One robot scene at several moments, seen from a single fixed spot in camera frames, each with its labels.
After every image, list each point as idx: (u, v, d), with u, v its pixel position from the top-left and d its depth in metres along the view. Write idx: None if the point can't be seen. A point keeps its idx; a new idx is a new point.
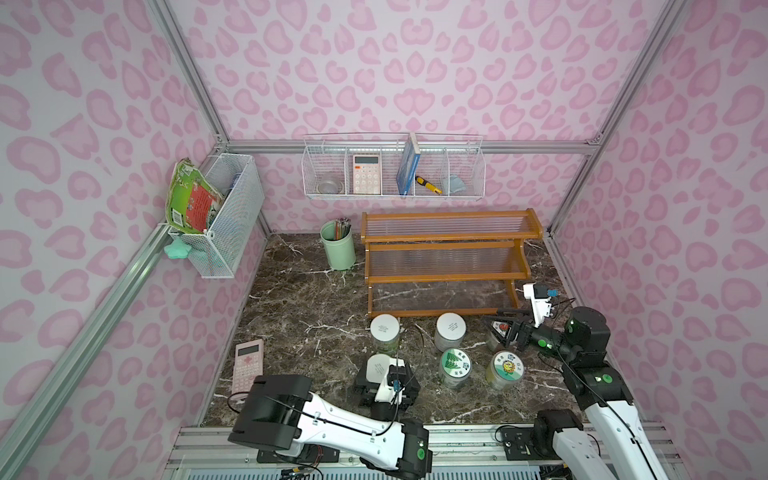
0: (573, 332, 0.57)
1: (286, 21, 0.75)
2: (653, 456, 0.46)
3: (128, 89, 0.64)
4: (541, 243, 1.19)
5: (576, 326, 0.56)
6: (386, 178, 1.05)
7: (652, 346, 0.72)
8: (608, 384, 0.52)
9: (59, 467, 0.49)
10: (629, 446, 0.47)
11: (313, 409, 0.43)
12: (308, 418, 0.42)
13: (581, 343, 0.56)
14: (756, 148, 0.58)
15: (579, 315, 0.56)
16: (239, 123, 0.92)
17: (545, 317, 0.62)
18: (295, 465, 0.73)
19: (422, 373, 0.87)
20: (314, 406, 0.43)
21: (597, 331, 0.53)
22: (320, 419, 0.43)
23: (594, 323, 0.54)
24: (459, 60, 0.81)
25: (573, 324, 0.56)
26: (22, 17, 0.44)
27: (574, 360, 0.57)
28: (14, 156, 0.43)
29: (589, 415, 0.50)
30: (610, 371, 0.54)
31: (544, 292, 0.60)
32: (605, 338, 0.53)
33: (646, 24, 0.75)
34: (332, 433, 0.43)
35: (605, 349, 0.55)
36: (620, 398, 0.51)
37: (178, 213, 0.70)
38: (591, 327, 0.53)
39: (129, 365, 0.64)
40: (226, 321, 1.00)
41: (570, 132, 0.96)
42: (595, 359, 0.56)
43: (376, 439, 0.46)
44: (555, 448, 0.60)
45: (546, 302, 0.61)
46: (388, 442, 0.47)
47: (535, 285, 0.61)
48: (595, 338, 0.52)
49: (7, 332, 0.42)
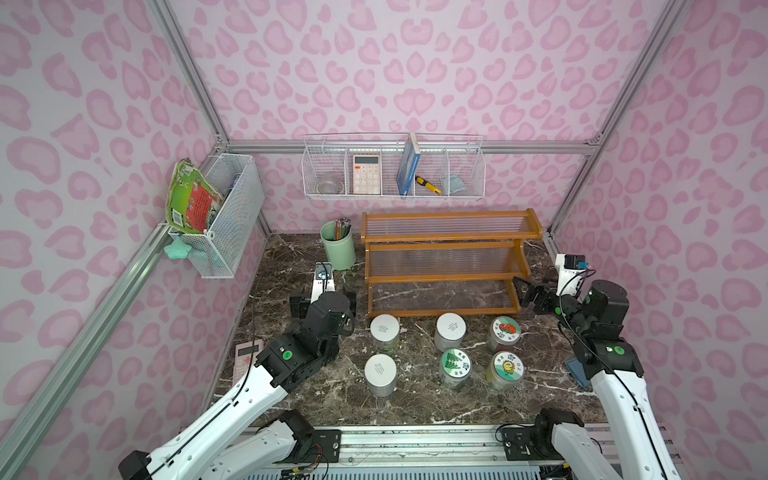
0: (591, 302, 0.56)
1: (286, 21, 0.75)
2: (654, 427, 0.44)
3: (128, 89, 0.64)
4: (541, 243, 1.19)
5: (595, 296, 0.55)
6: (386, 178, 1.05)
7: (653, 347, 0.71)
8: (620, 355, 0.51)
9: (59, 468, 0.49)
10: (631, 416, 0.45)
11: (159, 457, 0.41)
12: (161, 468, 0.40)
13: (597, 312, 0.55)
14: (756, 148, 0.58)
15: (600, 286, 0.54)
16: (239, 123, 0.92)
17: (570, 286, 0.65)
18: (295, 465, 0.73)
19: (422, 373, 0.87)
20: (158, 454, 0.41)
21: (615, 301, 0.51)
22: (174, 454, 0.41)
23: (614, 293, 0.53)
24: (460, 60, 0.81)
25: (591, 293, 0.56)
26: (22, 18, 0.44)
27: (587, 330, 0.56)
28: (14, 157, 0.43)
29: (594, 386, 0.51)
30: (625, 345, 0.53)
31: (573, 263, 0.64)
32: (625, 309, 0.51)
33: (646, 24, 0.75)
34: (197, 447, 0.41)
35: (622, 324, 0.54)
36: (631, 371, 0.50)
37: (178, 213, 0.70)
38: (610, 295, 0.52)
39: (129, 366, 0.64)
40: (226, 321, 1.00)
41: (570, 132, 0.96)
42: (610, 332, 0.55)
43: (242, 399, 0.45)
44: (555, 444, 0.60)
45: (573, 272, 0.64)
46: (252, 386, 0.46)
47: (567, 255, 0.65)
48: (612, 308, 0.51)
49: (8, 332, 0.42)
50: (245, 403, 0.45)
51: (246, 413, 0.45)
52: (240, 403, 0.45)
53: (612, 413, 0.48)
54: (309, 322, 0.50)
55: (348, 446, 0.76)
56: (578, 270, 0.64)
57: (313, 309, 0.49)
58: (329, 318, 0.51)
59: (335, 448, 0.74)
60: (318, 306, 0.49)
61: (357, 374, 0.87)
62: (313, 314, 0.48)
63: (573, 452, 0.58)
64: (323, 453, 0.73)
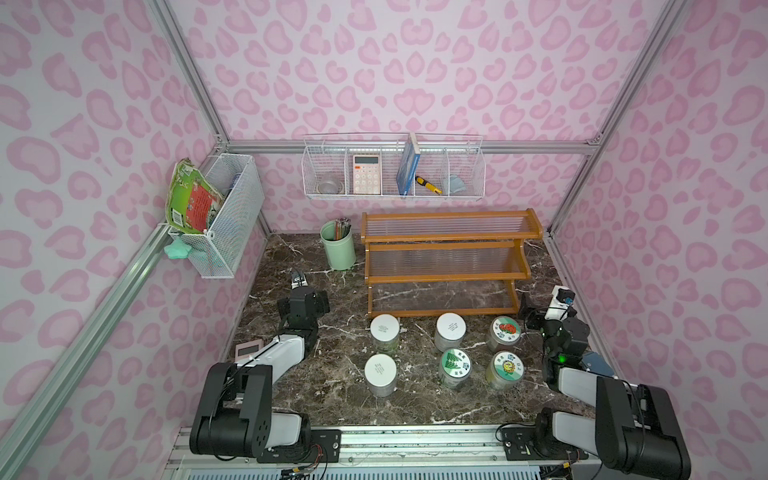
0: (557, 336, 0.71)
1: (286, 21, 0.75)
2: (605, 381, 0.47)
3: (128, 89, 0.64)
4: (541, 243, 1.19)
5: (562, 332, 0.69)
6: (386, 178, 1.05)
7: (612, 343, 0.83)
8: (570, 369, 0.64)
9: (59, 467, 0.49)
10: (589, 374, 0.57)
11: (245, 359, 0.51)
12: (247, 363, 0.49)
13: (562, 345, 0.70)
14: (756, 148, 0.58)
15: (569, 325, 0.68)
16: (239, 123, 0.92)
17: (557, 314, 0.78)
18: (295, 465, 0.73)
19: (422, 373, 0.87)
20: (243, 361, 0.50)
21: (577, 340, 0.65)
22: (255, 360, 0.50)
23: (576, 333, 0.66)
24: (459, 60, 0.81)
25: (561, 330, 0.69)
26: (22, 18, 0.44)
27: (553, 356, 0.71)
28: (14, 157, 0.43)
29: (562, 387, 0.65)
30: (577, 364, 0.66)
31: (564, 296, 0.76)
32: (583, 346, 0.65)
33: (646, 24, 0.75)
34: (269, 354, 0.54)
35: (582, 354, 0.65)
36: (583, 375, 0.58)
37: (178, 213, 0.70)
38: (572, 335, 0.66)
39: (129, 365, 0.64)
40: (226, 321, 1.00)
41: (570, 132, 0.96)
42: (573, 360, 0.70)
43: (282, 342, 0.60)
44: (558, 434, 0.64)
45: (560, 306, 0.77)
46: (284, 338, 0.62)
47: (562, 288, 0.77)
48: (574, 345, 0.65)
49: (8, 332, 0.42)
50: (282, 347, 0.58)
51: (285, 352, 0.59)
52: (278, 346, 0.58)
53: (574, 384, 0.61)
54: (296, 310, 0.70)
55: (348, 446, 0.76)
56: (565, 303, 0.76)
57: (295, 300, 0.69)
58: (308, 300, 0.72)
59: (335, 448, 0.74)
60: (296, 296, 0.69)
61: (357, 374, 0.87)
62: (295, 303, 0.69)
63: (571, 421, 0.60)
64: (323, 453, 0.73)
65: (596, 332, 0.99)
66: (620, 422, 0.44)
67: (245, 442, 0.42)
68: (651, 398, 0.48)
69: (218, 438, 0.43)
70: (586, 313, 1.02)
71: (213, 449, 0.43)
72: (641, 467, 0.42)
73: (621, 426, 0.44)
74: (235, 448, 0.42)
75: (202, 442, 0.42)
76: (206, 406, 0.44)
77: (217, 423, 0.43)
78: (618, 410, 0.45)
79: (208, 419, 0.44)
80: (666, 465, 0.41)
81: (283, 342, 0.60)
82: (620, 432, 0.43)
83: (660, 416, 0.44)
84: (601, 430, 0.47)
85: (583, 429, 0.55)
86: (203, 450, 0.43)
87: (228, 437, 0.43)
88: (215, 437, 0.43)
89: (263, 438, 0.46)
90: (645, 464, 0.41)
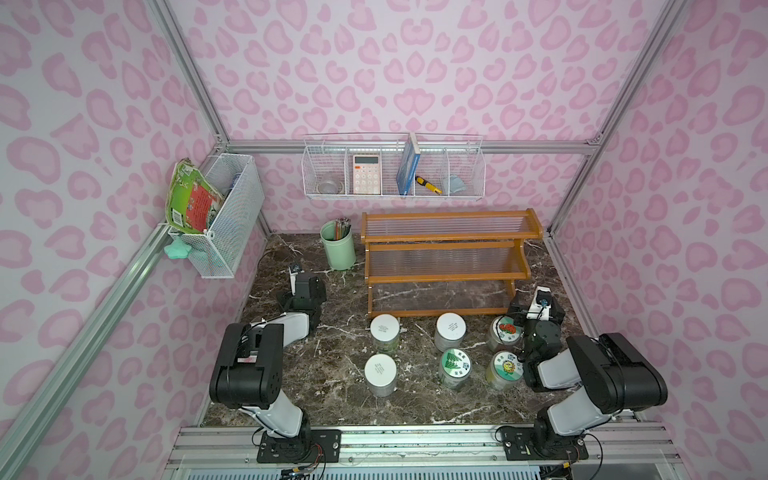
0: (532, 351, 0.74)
1: (286, 21, 0.75)
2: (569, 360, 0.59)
3: (128, 89, 0.64)
4: (541, 243, 1.19)
5: (538, 338, 0.70)
6: (386, 178, 1.05)
7: None
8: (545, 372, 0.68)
9: (59, 468, 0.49)
10: (562, 353, 0.62)
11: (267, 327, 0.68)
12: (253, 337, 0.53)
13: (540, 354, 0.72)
14: (756, 148, 0.58)
15: (543, 330, 0.70)
16: (239, 123, 0.92)
17: (537, 313, 0.80)
18: (295, 465, 0.73)
19: (422, 373, 0.87)
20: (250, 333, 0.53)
21: (552, 343, 0.68)
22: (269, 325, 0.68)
23: (549, 336, 0.69)
24: (459, 60, 0.81)
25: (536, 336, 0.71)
26: (22, 17, 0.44)
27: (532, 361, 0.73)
28: (14, 157, 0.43)
29: (546, 382, 0.68)
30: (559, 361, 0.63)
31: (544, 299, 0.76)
32: (558, 348, 0.67)
33: (646, 24, 0.75)
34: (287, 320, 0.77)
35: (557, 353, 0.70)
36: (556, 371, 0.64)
37: (178, 213, 0.70)
38: (547, 339, 0.68)
39: (129, 365, 0.64)
40: (226, 321, 1.00)
41: (570, 132, 0.96)
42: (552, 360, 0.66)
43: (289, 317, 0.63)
44: (558, 428, 0.64)
45: (538, 307, 0.80)
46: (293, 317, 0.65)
47: (540, 292, 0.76)
48: (550, 348, 0.67)
49: (7, 332, 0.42)
50: (289, 320, 0.62)
51: (290, 323, 0.63)
52: (285, 320, 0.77)
53: (553, 368, 0.65)
54: (300, 292, 0.76)
55: (348, 446, 0.76)
56: (543, 304, 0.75)
57: (298, 284, 0.75)
58: (310, 284, 0.78)
59: (335, 448, 0.74)
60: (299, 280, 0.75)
61: (357, 374, 0.87)
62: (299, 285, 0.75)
63: (567, 406, 0.61)
64: (323, 453, 0.73)
65: (596, 331, 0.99)
66: (599, 363, 0.49)
67: (262, 390, 0.46)
68: (613, 341, 0.53)
69: (236, 385, 0.47)
70: (586, 313, 1.02)
71: (231, 400, 0.47)
72: (634, 403, 0.46)
73: (600, 365, 0.49)
74: (252, 398, 0.47)
75: (220, 393, 0.47)
76: (224, 357, 0.48)
77: (234, 373, 0.48)
78: (592, 354, 0.51)
79: (225, 370, 0.48)
80: (654, 389, 0.46)
81: (290, 316, 0.63)
82: (602, 369, 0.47)
83: (626, 351, 0.51)
84: (588, 382, 0.50)
85: (578, 410, 0.57)
86: (220, 400, 0.47)
87: (245, 385, 0.47)
88: (233, 386, 0.47)
89: (276, 392, 0.50)
90: (639, 396, 0.46)
